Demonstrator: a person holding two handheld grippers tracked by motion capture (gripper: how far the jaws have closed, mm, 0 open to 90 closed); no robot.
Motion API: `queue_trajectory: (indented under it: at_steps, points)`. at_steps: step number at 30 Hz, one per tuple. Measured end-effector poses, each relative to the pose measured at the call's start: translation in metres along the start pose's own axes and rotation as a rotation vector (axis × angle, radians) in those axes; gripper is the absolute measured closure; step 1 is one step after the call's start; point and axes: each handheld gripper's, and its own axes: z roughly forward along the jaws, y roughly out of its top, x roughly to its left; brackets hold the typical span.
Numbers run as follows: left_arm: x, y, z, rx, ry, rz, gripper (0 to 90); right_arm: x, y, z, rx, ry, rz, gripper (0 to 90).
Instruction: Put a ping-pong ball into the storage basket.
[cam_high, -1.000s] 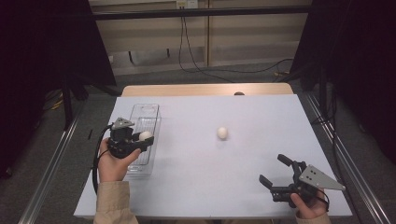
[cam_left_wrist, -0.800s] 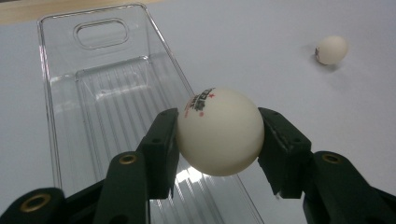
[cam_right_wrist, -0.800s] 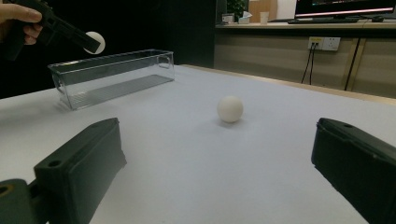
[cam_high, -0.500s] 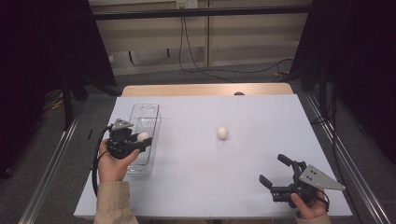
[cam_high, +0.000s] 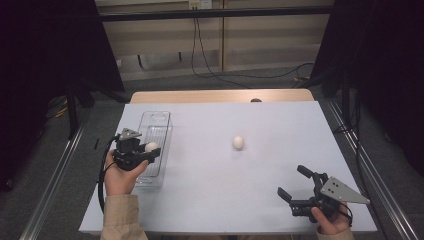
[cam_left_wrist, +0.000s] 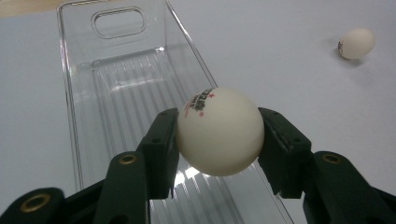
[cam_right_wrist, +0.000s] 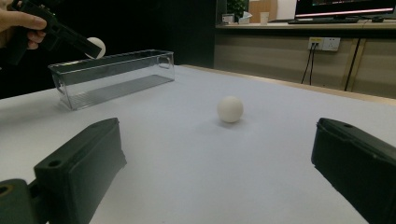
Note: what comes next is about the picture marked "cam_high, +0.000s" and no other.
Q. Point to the white wall socket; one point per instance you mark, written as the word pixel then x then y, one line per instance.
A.
pixel 200 4

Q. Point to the black horizontal bar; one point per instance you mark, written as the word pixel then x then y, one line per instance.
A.
pixel 216 14

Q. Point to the black metal stand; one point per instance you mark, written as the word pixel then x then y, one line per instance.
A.
pixel 71 113
pixel 346 100

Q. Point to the metal floor rail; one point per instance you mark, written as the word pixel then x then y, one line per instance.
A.
pixel 383 190
pixel 50 190

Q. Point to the white ball with dark mark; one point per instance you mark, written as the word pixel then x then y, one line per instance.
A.
pixel 151 147

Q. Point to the person's right hand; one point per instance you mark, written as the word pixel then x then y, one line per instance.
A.
pixel 333 223

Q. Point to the small black floor object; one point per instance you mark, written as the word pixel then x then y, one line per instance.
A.
pixel 96 143

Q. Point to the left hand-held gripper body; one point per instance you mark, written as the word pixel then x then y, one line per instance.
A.
pixel 128 153

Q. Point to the white table cover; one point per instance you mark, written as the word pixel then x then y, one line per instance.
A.
pixel 233 186

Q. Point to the person's left hand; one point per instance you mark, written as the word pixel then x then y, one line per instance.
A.
pixel 120 181

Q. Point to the plain white ball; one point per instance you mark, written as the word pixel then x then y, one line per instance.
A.
pixel 238 142

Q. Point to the wooden table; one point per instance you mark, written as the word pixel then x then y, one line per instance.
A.
pixel 200 96

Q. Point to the black curtain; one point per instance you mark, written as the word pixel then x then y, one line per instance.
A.
pixel 383 50
pixel 50 50

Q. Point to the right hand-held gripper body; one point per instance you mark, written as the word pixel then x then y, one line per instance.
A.
pixel 333 193

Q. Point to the clear plastic bin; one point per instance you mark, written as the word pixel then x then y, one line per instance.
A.
pixel 155 120

